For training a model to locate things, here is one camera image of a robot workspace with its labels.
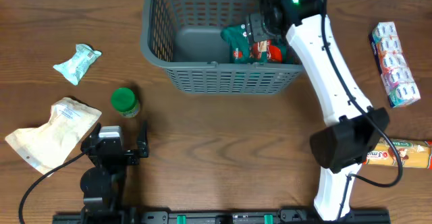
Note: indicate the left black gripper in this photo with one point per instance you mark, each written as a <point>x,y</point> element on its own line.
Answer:
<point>132,156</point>

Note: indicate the green coffee bag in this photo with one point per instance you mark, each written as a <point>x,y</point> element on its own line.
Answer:
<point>242,50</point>

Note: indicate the tissue multipack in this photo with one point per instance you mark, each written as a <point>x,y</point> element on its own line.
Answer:
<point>393,68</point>

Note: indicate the orange spaghetti packet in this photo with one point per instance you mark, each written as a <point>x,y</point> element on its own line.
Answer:
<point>413,154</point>

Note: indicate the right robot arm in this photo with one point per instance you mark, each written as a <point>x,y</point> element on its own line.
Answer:
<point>353,126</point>

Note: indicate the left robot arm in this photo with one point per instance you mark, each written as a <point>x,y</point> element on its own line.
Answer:
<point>103,185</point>

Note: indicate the green lid jar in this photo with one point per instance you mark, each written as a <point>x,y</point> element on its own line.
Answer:
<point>125,102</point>

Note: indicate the cream paper pouch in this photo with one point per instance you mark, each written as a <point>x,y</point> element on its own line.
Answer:
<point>48,146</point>

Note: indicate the light blue snack packet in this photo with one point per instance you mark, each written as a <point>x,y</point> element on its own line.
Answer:
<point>75,68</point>

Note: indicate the grey plastic basket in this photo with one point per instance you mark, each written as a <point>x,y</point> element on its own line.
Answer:
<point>183,37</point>

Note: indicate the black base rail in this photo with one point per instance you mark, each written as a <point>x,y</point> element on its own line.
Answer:
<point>283,216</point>

